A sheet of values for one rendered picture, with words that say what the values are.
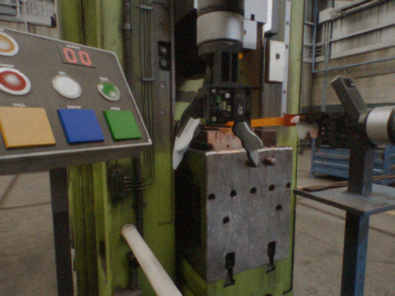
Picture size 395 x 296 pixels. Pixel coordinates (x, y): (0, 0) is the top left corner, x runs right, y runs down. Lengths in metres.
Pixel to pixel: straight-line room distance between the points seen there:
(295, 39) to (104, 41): 0.86
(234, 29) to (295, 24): 1.01
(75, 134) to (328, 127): 0.55
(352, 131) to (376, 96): 8.71
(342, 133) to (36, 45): 0.68
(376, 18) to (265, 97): 8.80
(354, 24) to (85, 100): 9.94
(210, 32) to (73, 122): 0.32
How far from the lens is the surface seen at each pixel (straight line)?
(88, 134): 0.59
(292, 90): 1.38
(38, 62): 0.66
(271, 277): 1.20
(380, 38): 9.78
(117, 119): 0.65
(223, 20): 0.44
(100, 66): 0.74
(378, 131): 0.62
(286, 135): 1.35
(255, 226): 1.04
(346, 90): 0.68
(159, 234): 1.09
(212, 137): 0.93
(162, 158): 1.02
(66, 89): 0.64
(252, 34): 1.06
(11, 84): 0.60
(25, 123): 0.56
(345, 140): 0.67
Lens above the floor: 1.02
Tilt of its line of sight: 7 degrees down
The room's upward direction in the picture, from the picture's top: straight up
